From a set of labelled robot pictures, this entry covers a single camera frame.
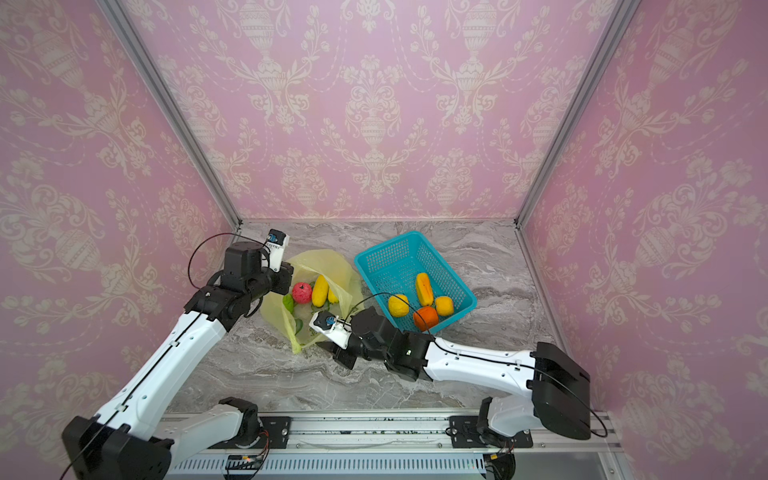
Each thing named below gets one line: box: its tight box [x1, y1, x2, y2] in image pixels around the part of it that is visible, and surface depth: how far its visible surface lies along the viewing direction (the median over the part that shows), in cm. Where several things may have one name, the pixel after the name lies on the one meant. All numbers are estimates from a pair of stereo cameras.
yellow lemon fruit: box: [436, 296, 454, 317], surface depth 94 cm
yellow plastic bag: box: [261, 250, 363, 354], surface depth 80 cm
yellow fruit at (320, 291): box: [312, 274, 329, 307], surface depth 98 cm
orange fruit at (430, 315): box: [413, 306, 439, 332], surface depth 91 cm
